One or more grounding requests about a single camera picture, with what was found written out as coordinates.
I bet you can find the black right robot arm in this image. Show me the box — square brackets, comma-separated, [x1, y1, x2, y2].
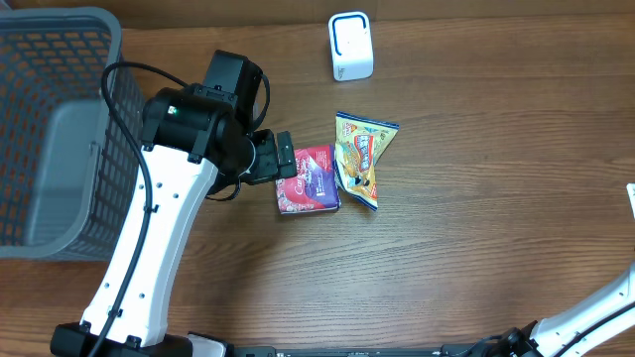
[487, 266, 634, 357]

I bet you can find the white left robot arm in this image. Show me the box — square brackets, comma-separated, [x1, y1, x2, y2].
[50, 51, 297, 357]

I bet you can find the red purple sanitary pad pack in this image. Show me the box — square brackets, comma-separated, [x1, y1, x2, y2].
[276, 145, 340, 214]

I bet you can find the white gold-capped shampoo bottle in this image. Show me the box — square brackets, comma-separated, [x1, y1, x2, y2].
[626, 182, 635, 217]

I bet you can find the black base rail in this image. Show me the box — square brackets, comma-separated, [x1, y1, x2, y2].
[186, 330, 527, 357]

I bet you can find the dark grey plastic basket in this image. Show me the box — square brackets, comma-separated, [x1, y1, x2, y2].
[1, 7, 145, 261]

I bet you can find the yellow snack bag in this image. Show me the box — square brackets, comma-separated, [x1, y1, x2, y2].
[334, 111, 400, 211]

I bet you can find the white barcode scanner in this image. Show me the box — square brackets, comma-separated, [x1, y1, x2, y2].
[327, 11, 374, 81]

